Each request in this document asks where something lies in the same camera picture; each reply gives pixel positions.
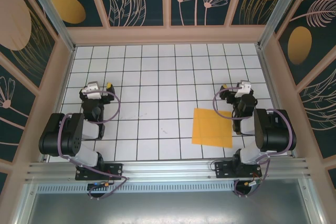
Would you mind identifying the aluminium corner post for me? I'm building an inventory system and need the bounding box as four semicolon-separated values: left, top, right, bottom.
20;0;77;53
257;0;314;49

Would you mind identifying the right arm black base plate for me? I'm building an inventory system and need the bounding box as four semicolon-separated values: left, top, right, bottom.
214;161;263;180

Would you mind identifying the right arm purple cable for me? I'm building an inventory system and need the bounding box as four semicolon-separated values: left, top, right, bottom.
212;84;295;198

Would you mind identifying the grey metal sheet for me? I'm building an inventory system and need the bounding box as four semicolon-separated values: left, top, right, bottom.
15;191;323;224

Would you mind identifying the yellow paper sheet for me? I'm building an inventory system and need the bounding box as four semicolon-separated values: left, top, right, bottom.
191;108;234;148

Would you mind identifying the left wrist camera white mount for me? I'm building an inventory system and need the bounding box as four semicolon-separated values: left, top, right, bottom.
82;82;102;100

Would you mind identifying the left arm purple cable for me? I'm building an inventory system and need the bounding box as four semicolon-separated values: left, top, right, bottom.
59;90;130;200

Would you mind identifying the aluminium mounting rail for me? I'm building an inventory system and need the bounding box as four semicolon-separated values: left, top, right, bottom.
25;157;313;183

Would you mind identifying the slotted grey cable duct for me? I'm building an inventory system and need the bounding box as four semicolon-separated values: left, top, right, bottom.
36;184;237;193

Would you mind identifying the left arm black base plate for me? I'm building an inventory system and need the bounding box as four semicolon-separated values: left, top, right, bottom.
75;163;124;182

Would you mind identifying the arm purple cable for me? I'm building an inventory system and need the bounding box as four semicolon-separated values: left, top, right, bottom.
59;90;130;200
212;84;295;198

